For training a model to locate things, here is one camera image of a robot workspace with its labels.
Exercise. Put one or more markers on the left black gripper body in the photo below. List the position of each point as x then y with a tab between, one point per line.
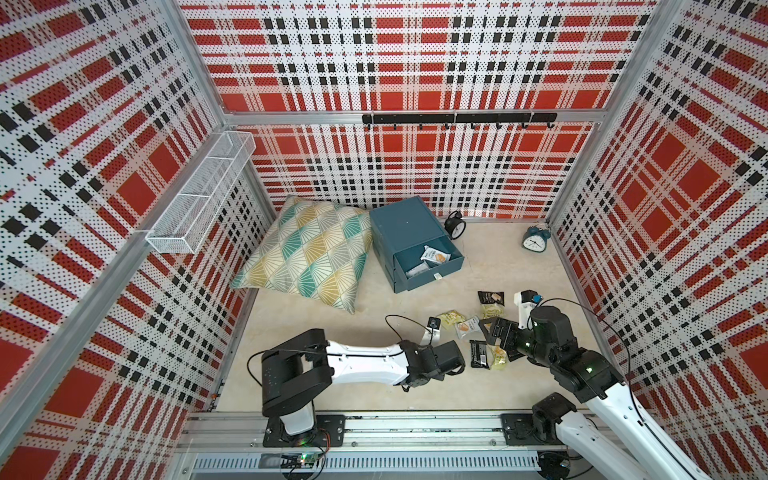
439	376

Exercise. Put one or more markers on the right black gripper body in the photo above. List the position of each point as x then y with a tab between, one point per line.
515	339

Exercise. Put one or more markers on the white cookie packet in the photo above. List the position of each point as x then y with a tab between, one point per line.
418	269
435	256
467	328

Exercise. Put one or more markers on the teal top drawer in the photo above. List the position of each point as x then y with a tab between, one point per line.
408	258

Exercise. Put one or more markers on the teal drawer cabinet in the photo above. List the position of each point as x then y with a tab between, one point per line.
398	227

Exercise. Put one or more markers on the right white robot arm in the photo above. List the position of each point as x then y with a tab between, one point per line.
543	335

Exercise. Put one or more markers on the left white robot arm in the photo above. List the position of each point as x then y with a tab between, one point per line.
295	372

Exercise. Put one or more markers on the black cookie packet lower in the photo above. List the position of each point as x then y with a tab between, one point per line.
479	354

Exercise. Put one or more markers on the black cookie packet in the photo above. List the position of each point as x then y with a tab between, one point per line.
491	298
479	354

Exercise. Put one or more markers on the green cookie packet left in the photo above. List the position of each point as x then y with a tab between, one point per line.
451	318

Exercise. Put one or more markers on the green cookie packet pair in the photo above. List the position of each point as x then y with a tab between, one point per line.
492	310

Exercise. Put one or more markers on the black cookie packet top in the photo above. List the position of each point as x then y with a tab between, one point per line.
491	298

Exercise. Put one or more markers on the teal alarm clock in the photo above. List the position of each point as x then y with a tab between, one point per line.
536	239

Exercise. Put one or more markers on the black alarm clock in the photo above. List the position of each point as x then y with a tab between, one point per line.
455	225

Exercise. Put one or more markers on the patterned green yellow pillow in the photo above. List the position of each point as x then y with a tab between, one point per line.
314	249

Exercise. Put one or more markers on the green circuit board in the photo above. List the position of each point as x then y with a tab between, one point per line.
300	462

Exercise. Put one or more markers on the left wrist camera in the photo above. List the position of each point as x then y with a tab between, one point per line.
431	334

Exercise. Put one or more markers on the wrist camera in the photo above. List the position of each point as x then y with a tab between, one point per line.
431	334
526	301

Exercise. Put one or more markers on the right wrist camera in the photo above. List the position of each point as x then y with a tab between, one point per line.
526	301

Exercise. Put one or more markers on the black wall hook rail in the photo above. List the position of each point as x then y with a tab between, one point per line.
521	118

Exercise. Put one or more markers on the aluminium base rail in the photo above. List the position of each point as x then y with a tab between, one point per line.
221	444

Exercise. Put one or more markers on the white wire mesh basket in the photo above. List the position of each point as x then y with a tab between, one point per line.
185	223

